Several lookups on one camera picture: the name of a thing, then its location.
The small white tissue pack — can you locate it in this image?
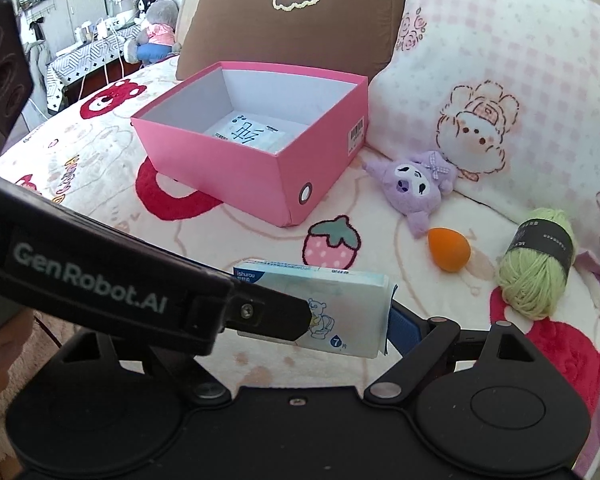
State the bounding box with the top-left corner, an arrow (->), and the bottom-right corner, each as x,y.
234,259 -> 396,359

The green yarn ball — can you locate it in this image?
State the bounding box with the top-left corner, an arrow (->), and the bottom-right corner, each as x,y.
495,208 -> 577,321

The blue wet wipes pack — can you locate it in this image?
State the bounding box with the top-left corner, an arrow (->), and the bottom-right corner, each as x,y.
206,113 -> 291,154

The bedside table with cloth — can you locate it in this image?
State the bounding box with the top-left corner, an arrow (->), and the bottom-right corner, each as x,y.
46,25 -> 140,114

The orange makeup sponge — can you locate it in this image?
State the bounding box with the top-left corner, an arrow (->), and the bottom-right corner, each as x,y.
427,228 -> 471,273

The grey plush doll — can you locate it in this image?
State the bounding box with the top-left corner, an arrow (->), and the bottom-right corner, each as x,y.
123,0 -> 181,66

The pink cardboard box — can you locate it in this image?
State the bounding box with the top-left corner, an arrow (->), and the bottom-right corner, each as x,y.
132,62 -> 368,226

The pink checkered pillow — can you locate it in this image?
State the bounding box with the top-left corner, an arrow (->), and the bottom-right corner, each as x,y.
367,0 -> 600,262

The brown pillow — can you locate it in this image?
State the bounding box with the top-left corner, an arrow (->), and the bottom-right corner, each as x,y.
176,0 -> 405,80

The left hand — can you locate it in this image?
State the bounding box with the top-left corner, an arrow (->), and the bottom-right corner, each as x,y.
0,309 -> 33,394

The purple plush toy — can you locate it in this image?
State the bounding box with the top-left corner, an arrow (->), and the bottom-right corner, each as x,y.
363,151 -> 458,238

